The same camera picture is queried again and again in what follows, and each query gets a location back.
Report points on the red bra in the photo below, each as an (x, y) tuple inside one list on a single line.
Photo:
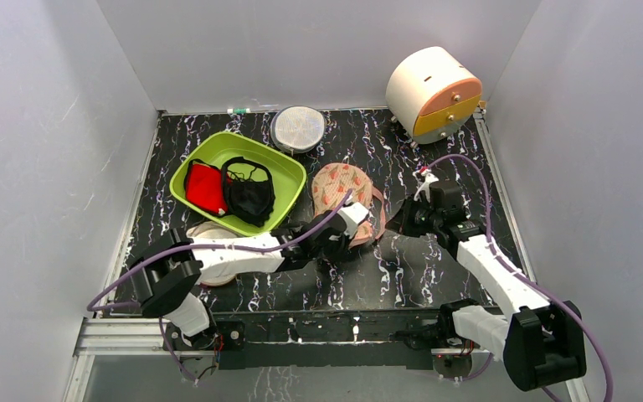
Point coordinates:
[(203, 187)]

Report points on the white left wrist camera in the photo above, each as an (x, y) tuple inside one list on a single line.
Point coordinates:
[(354, 215)]

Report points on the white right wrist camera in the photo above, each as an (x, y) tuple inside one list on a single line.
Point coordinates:
[(426, 179)]

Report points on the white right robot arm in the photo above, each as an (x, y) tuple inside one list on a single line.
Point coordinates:
[(539, 343)]

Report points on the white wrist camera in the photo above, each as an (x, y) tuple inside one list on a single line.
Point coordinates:
[(426, 179), (354, 215)]

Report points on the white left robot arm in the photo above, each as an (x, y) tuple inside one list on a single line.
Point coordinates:
[(165, 275)]

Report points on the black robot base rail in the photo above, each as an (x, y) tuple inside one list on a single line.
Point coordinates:
[(327, 338)]

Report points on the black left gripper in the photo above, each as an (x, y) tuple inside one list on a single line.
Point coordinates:
[(343, 244)]

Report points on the round white mini drawer cabinet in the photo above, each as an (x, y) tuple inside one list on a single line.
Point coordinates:
[(432, 95)]

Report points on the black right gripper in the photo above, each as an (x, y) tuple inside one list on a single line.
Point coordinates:
[(410, 217)]

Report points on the round grey mesh laundry bag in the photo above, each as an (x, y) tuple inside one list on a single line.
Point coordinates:
[(297, 129)]

